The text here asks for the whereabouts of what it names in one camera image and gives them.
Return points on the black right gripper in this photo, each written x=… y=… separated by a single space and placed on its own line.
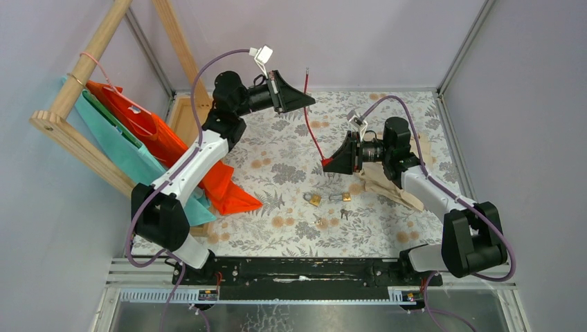
x=349 y=158

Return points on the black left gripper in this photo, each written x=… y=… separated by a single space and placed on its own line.
x=284 y=96

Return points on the long shackle brass padlock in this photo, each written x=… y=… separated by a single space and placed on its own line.
x=342 y=197

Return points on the short shackle brass padlock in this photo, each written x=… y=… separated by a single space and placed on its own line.
x=313 y=199

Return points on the keys of long padlock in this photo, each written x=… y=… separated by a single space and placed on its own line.
x=345 y=214

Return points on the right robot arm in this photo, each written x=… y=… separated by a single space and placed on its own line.
x=471 y=232

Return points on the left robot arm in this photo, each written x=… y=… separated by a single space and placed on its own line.
x=158 y=213

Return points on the beige folded cloth bag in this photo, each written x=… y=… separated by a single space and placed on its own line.
x=375 y=181

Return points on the wooden tray base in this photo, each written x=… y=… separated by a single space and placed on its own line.
x=182 y=122

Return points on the orange cloth bag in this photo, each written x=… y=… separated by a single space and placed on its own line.
x=161 y=141

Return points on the teal cloth bag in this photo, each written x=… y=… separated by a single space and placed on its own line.
x=135 y=162

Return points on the green bag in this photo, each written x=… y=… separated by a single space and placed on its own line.
x=111 y=119

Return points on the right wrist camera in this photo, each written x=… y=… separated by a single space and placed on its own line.
x=358 y=122

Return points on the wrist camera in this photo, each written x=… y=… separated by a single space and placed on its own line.
x=358 y=122
x=261 y=57

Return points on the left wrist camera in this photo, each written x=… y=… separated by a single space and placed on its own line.
x=261 y=57

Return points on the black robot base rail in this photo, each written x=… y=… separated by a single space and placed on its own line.
x=305 y=278

